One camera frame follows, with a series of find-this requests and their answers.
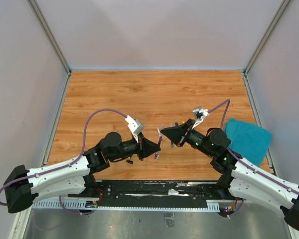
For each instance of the dark purple pen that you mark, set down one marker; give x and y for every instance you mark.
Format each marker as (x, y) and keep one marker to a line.
(159, 143)

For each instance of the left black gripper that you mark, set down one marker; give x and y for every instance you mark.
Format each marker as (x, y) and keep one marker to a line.
(146, 148)

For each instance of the left aluminium frame post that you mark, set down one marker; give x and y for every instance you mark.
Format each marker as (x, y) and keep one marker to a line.
(48, 33)

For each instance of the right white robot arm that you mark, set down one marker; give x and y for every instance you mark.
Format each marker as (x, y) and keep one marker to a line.
(240, 177)

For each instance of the grey slotted cable duct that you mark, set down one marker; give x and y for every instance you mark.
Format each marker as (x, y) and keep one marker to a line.
(121, 205)

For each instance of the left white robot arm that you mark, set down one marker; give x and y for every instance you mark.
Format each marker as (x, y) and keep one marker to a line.
(23, 187)

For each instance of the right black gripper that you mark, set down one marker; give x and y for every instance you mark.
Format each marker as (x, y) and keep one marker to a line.
(175, 133)

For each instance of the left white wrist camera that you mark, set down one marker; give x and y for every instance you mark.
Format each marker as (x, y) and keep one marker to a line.
(134, 125)

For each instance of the aluminium frame post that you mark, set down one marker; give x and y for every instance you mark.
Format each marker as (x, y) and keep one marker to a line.
(282, 9)
(48, 33)

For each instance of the right aluminium frame post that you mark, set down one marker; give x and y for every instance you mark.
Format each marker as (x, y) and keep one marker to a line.
(282, 9)

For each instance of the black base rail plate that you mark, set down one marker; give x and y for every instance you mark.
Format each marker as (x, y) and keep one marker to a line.
(167, 191)

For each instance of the teal cloth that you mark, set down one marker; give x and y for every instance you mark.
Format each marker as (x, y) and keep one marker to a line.
(248, 140)

